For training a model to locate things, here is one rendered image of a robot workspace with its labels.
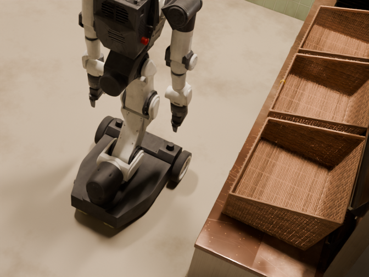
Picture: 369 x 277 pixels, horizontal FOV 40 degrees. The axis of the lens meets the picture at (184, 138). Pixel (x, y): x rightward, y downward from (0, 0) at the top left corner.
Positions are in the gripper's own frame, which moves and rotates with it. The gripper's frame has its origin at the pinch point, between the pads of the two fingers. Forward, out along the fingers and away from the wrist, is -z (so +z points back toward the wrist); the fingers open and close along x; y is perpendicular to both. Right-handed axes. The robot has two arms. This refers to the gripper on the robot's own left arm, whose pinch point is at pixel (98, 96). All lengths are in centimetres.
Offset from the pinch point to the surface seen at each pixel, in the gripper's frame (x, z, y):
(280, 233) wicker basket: -36, 9, -114
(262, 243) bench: -43, 7, -109
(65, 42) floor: 82, -67, 82
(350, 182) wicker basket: -9, 27, -133
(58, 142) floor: -5, -56, 30
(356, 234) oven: -40, 39, -139
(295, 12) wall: 223, -80, -62
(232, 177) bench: -15, 3, -84
